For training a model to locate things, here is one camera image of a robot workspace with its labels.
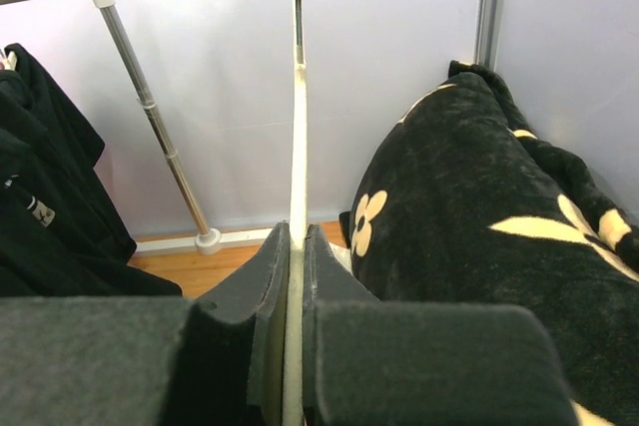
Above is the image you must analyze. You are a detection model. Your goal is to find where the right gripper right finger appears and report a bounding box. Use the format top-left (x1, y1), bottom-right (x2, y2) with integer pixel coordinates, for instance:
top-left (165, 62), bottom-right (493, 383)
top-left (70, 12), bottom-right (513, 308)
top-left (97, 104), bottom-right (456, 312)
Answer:
top-left (303, 225), bottom-right (578, 425)

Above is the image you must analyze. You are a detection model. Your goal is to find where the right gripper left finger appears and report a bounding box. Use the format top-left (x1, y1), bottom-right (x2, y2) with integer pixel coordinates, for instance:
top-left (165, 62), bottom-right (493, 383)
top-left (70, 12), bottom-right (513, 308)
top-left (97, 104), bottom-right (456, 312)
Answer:
top-left (1, 223), bottom-right (290, 425)

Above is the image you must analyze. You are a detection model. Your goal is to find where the white hanger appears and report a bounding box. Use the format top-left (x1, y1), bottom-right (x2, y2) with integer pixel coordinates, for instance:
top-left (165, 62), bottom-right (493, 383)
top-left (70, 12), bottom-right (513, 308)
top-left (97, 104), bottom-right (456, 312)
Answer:
top-left (282, 0), bottom-right (308, 426)

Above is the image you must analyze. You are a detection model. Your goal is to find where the black t shirt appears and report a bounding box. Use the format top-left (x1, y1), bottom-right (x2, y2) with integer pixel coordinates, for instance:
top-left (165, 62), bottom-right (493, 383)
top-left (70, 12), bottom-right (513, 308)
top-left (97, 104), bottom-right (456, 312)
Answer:
top-left (1, 44), bottom-right (182, 297)

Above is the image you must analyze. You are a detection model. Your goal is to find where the metal clothes rack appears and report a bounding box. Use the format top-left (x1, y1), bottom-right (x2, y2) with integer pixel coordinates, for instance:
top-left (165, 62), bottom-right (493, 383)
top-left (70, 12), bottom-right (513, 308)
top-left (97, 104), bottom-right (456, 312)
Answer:
top-left (1, 0), bottom-right (271, 257)

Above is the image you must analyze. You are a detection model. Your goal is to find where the black floral blanket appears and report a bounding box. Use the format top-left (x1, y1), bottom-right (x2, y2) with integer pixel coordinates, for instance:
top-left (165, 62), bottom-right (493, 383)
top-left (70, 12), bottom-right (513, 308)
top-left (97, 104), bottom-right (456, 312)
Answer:
top-left (339, 60), bottom-right (638, 425)

